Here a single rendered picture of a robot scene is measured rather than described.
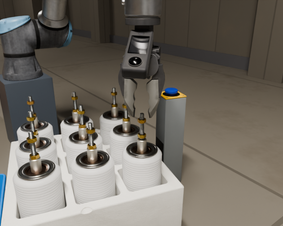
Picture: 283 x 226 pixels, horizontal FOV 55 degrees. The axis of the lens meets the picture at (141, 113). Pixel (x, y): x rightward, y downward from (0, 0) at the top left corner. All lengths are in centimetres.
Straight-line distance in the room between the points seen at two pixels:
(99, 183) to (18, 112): 64
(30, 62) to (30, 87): 10
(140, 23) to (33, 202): 41
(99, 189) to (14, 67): 69
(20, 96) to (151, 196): 71
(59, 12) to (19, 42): 19
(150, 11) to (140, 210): 42
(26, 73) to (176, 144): 64
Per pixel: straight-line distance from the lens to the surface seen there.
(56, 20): 115
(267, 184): 106
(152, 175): 65
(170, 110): 84
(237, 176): 106
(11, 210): 66
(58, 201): 64
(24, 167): 64
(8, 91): 114
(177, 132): 88
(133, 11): 56
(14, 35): 115
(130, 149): 66
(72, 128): 80
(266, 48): 244
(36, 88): 116
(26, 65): 116
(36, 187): 59
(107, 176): 61
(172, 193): 66
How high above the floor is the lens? 57
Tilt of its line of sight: 22 degrees down
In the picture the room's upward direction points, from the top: straight up
